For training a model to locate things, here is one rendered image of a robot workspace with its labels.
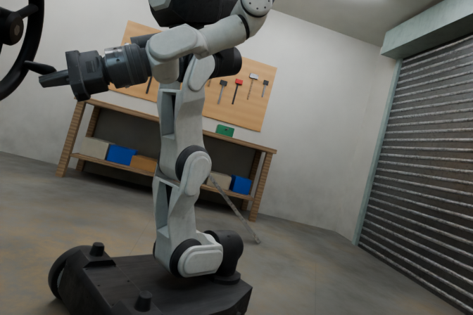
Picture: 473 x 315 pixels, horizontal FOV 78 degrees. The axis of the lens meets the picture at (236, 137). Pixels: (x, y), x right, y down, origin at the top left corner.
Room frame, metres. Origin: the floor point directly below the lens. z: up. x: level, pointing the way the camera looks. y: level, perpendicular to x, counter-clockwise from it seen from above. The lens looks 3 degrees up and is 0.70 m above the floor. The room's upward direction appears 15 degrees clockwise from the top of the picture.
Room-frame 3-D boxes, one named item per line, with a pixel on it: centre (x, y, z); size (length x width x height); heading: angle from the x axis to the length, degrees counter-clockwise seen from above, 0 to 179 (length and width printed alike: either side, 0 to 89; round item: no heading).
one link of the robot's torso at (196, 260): (1.18, 0.07, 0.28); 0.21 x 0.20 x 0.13; 136
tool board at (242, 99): (3.76, 0.70, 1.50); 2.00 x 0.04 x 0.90; 98
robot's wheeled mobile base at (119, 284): (1.15, 0.09, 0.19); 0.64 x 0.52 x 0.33; 136
